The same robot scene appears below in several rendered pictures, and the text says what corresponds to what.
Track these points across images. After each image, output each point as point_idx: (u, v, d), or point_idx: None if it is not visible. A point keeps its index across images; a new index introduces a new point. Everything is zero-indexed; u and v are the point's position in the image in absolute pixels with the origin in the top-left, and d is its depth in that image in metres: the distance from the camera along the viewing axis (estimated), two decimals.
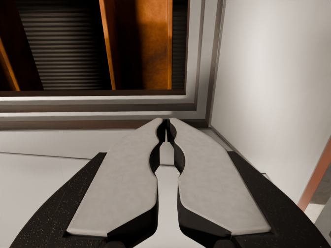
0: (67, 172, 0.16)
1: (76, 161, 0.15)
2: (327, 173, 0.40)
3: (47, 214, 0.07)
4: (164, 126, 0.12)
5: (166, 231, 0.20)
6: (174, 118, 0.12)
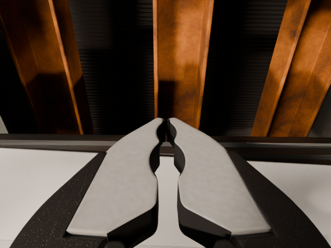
0: (307, 174, 0.23)
1: (319, 166, 0.23)
2: None
3: (47, 214, 0.07)
4: (164, 126, 0.12)
5: None
6: (174, 118, 0.12)
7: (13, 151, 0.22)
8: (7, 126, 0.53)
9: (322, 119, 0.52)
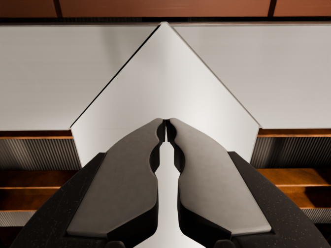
0: None
1: None
2: None
3: (47, 214, 0.07)
4: (164, 126, 0.12)
5: (161, 180, 0.22)
6: (174, 118, 0.12)
7: None
8: None
9: None
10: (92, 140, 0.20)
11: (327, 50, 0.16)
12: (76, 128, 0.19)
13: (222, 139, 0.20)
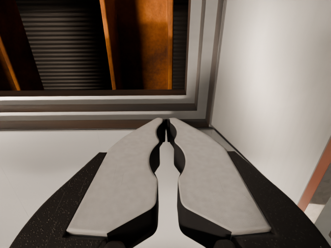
0: None
1: (0, 133, 0.14)
2: (327, 173, 0.40)
3: (47, 214, 0.07)
4: (164, 126, 0.12)
5: None
6: (174, 118, 0.12)
7: None
8: None
9: None
10: None
11: None
12: (212, 135, 0.14)
13: (183, 245, 0.21)
